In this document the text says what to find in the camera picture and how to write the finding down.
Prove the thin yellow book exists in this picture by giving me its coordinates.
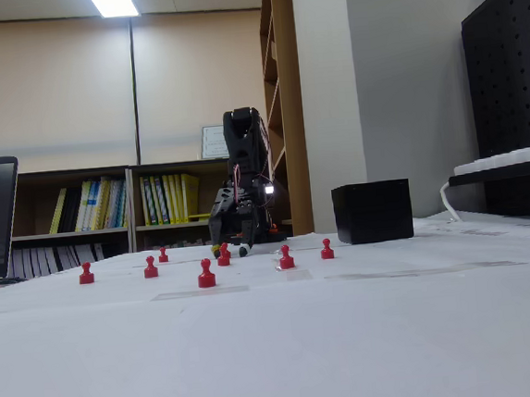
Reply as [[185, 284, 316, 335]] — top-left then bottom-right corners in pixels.
[[44, 186, 72, 236]]

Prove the white power cable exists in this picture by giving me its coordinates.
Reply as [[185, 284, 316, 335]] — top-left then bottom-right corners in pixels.
[[438, 180, 464, 225]]

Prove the white taped paper cover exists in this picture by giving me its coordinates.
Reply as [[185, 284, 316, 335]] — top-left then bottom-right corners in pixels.
[[0, 206, 530, 397]]

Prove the dark vertical wall trim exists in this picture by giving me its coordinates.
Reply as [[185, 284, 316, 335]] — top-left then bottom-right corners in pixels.
[[124, 15, 146, 166]]

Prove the black pegboard shelf ledge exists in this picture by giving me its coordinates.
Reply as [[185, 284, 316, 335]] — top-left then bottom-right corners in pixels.
[[446, 155, 530, 189]]

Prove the white power strip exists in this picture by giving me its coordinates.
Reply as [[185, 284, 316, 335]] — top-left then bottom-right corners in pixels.
[[451, 142, 530, 178]]

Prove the low brown wooden bookshelf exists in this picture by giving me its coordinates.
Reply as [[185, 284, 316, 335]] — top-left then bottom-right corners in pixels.
[[127, 155, 252, 254], [5, 163, 138, 279]]

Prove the black perforated pegboard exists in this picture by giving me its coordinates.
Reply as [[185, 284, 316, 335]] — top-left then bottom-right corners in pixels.
[[458, 0, 530, 227]]

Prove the grey white binders row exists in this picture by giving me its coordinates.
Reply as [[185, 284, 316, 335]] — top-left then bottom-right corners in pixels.
[[11, 242, 108, 280]]

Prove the tall brown wooden bookshelf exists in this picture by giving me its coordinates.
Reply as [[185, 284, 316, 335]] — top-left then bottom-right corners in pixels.
[[255, 0, 314, 239]]

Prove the black square box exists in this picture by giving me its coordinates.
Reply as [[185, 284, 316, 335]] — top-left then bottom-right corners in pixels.
[[330, 178, 416, 248]]

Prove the blue white book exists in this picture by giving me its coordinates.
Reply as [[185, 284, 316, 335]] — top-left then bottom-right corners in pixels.
[[85, 176, 112, 232]]

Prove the black binder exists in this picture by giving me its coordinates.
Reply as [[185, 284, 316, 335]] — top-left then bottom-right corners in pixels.
[[55, 186, 87, 235]]

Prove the rectangular ceiling light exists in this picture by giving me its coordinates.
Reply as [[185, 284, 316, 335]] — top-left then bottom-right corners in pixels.
[[84, 0, 142, 22]]

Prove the yellow binder printed spine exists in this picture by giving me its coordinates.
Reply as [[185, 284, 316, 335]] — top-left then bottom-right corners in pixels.
[[148, 174, 166, 227], [169, 172, 187, 225], [139, 175, 154, 228], [160, 173, 177, 226]]

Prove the white framed certificate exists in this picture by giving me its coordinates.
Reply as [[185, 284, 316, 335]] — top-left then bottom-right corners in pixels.
[[200, 124, 229, 161]]

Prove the wide plain yellow binder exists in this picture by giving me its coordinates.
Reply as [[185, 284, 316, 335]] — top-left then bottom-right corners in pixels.
[[179, 171, 203, 224]]

